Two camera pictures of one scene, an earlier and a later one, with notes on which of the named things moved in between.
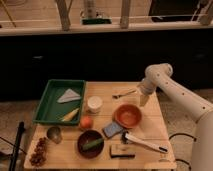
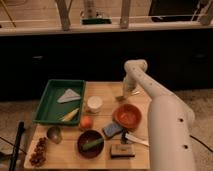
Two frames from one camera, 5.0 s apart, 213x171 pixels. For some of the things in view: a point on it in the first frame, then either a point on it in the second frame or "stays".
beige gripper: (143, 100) to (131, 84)
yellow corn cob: (70, 115) stays
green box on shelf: (95, 21) stays
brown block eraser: (122, 151) stays
